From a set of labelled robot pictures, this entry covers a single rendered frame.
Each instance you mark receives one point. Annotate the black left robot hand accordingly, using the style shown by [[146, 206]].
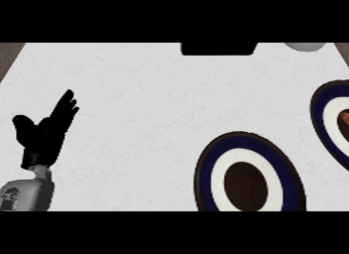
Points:
[[44, 135]]

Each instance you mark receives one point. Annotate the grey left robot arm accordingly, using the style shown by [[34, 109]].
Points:
[[21, 195]]

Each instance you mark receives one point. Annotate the blue and white plate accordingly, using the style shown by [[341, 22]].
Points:
[[328, 112], [245, 187]]

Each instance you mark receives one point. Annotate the black appliance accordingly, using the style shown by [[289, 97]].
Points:
[[219, 48]]

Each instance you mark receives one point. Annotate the pale grey round object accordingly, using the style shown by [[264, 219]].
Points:
[[304, 46]]

